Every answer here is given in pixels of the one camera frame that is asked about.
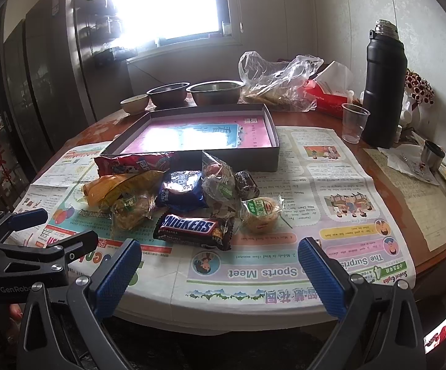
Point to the small ceramic bowl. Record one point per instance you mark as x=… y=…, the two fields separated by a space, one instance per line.
x=135 y=105

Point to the gold yellow snack packet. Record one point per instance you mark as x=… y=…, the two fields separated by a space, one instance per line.
x=104 y=191

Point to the small brown cake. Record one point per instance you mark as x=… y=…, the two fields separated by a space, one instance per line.
x=246 y=186

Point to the clear plastic bag with bread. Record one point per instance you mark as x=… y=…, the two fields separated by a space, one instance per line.
x=281 y=86

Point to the grey shallow cardboard box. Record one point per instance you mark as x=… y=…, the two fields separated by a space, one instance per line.
x=250 y=159

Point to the dark refrigerator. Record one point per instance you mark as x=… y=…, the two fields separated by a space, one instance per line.
x=61 y=70

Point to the crumpled white paper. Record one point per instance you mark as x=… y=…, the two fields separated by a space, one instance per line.
x=407 y=160

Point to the clear plastic cup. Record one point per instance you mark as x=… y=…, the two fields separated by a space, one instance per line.
x=354 y=121

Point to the small steel cup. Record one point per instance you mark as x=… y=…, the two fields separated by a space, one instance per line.
x=432 y=155

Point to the clear sesame cake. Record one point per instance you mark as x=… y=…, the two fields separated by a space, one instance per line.
x=129 y=212

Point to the red tissue box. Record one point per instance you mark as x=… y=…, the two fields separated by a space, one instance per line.
x=331 y=89

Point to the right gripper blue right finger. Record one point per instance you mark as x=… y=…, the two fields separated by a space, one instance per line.
x=345 y=297

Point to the newspaper sheet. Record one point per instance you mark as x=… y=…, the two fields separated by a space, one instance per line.
x=259 y=284

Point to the Snickers bar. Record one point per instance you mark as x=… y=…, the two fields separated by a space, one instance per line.
x=209 y=232

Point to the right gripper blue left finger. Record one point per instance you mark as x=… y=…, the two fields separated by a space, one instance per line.
x=91 y=299

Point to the black thermos bottle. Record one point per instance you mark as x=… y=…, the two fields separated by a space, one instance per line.
x=383 y=93

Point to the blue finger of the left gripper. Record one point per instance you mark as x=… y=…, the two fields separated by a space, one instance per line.
x=70 y=249
x=10 y=222

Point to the round green label pastry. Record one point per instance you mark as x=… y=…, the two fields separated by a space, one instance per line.
x=259 y=215

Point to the blue Oreo packet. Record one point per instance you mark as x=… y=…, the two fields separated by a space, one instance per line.
x=181 y=191

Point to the large steel bowl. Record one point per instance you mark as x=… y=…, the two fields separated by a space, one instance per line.
x=219 y=92

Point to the clear red pastry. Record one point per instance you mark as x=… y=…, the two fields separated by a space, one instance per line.
x=219 y=183

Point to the red snack packet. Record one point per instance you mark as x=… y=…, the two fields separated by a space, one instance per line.
x=133 y=163

